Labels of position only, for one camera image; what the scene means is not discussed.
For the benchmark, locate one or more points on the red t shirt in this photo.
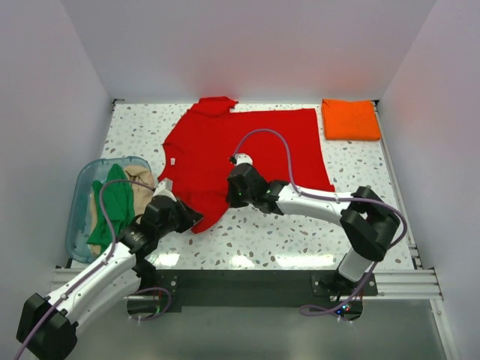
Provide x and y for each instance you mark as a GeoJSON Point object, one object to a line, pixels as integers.
{"type": "Point", "coordinates": [211, 136]}

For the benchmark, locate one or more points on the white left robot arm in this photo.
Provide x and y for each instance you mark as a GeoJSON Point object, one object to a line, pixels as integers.
{"type": "Point", "coordinates": [50, 325]}

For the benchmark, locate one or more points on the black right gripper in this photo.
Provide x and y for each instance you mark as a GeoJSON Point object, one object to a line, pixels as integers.
{"type": "Point", "coordinates": [232, 200]}

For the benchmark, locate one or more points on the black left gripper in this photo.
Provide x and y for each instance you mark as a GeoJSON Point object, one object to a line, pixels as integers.
{"type": "Point", "coordinates": [189, 216]}

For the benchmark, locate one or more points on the beige t shirt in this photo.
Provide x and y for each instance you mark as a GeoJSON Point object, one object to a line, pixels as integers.
{"type": "Point", "coordinates": [141, 181]}

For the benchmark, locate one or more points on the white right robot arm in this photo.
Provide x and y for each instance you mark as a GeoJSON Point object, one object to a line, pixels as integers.
{"type": "Point", "coordinates": [370, 224]}

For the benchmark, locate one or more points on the aluminium frame rail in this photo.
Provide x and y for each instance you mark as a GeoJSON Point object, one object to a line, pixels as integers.
{"type": "Point", "coordinates": [406, 285]}

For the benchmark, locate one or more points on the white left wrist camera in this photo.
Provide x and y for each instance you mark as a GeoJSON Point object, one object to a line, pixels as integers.
{"type": "Point", "coordinates": [165, 188]}

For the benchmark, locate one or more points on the green t shirt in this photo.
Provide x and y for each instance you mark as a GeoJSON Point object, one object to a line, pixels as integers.
{"type": "Point", "coordinates": [118, 200]}

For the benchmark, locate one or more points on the folded orange t shirt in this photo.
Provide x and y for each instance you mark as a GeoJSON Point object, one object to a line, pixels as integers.
{"type": "Point", "coordinates": [350, 120]}

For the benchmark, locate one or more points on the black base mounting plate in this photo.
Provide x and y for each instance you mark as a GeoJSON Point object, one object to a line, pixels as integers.
{"type": "Point", "coordinates": [313, 292]}

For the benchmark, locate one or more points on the clear blue plastic bin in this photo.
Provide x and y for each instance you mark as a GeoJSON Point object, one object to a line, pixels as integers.
{"type": "Point", "coordinates": [80, 219]}

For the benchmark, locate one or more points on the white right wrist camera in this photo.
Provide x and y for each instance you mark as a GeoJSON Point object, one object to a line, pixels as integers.
{"type": "Point", "coordinates": [240, 158]}

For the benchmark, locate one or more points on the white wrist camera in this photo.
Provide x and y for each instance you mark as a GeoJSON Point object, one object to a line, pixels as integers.
{"type": "Point", "coordinates": [165, 188]}
{"type": "Point", "coordinates": [240, 158]}

